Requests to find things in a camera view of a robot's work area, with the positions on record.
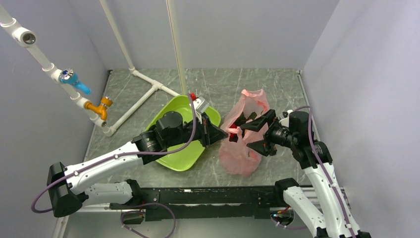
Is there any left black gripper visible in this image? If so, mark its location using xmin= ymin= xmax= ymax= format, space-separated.
xmin=166 ymin=112 xmax=228 ymax=148

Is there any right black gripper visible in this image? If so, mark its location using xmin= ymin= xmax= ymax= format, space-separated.
xmin=241 ymin=109 xmax=297 ymax=155

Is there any pink plastic bag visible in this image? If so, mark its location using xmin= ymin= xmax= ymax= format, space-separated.
xmin=219 ymin=89 xmax=270 ymax=177

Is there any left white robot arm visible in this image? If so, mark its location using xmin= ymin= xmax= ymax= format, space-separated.
xmin=47 ymin=111 xmax=228 ymax=218

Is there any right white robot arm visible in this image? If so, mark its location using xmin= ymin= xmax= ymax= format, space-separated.
xmin=240 ymin=107 xmax=371 ymax=238

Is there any red fake fruit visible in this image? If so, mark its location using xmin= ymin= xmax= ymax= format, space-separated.
xmin=227 ymin=123 xmax=240 ymax=134

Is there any green plastic tray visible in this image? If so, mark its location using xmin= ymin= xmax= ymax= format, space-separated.
xmin=148 ymin=95 xmax=221 ymax=172

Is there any orange faucet tap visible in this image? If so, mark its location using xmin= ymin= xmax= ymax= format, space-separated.
xmin=84 ymin=97 xmax=113 ymax=121

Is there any beige vertical pole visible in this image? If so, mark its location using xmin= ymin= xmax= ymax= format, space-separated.
xmin=166 ymin=0 xmax=188 ymax=95

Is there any blue valve tap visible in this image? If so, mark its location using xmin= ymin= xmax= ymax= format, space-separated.
xmin=59 ymin=69 xmax=92 ymax=95

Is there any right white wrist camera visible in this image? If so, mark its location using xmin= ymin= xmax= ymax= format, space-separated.
xmin=280 ymin=110 xmax=293 ymax=127

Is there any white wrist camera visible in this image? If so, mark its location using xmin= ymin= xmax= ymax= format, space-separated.
xmin=190 ymin=93 xmax=210 ymax=114
xmin=280 ymin=110 xmax=293 ymax=127

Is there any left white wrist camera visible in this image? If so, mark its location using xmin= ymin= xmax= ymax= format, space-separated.
xmin=190 ymin=93 xmax=210 ymax=114

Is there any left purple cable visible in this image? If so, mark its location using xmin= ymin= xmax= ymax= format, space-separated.
xmin=31 ymin=93 xmax=198 ymax=238

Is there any purple cable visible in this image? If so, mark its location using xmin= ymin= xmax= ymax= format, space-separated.
xmin=271 ymin=106 xmax=358 ymax=238
xmin=31 ymin=93 xmax=198 ymax=238

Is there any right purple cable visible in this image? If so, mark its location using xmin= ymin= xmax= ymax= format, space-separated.
xmin=271 ymin=106 xmax=358 ymax=238

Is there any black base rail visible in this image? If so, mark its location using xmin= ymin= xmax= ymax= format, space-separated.
xmin=109 ymin=185 xmax=287 ymax=222

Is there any white PVC pipe frame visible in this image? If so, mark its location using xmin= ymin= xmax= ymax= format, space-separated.
xmin=0 ymin=0 xmax=179 ymax=136

